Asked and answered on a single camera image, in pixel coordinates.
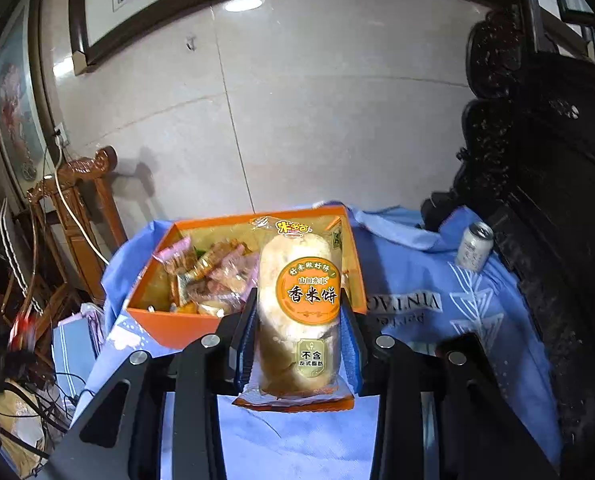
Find folded blue pink cloth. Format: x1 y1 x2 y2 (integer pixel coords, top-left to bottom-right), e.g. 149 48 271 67
52 302 108 401

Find orange rice cracker packet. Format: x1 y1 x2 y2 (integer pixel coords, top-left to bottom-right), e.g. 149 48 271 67
232 212 355 411

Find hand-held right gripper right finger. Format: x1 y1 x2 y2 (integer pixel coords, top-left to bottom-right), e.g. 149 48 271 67
338 285 561 480

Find white drink can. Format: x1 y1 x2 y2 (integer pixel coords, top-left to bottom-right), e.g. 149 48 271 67
455 221 495 273

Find orange cardboard box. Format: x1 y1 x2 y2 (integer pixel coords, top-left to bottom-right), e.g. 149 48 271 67
126 201 368 351

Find dark carved wooden bench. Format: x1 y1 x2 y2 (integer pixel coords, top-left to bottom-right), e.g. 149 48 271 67
422 7 595 480

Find blue printed tablecloth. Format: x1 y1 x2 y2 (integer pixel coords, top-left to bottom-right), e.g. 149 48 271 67
70 204 563 480

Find red framed painting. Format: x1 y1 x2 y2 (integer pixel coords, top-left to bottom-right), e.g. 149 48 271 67
0 0 61 186

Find white power cable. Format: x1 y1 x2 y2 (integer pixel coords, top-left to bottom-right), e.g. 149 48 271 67
52 142 109 266

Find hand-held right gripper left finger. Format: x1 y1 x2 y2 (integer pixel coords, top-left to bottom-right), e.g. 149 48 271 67
42 287 261 480

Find carved brown wooden chair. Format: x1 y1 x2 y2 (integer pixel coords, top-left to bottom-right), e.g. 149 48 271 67
26 146 128 306

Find orange white snack packet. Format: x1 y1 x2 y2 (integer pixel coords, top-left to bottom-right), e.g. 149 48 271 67
178 242 243 306

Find dark wooden armchair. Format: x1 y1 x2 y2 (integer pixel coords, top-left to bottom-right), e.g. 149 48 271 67
0 260 73 361

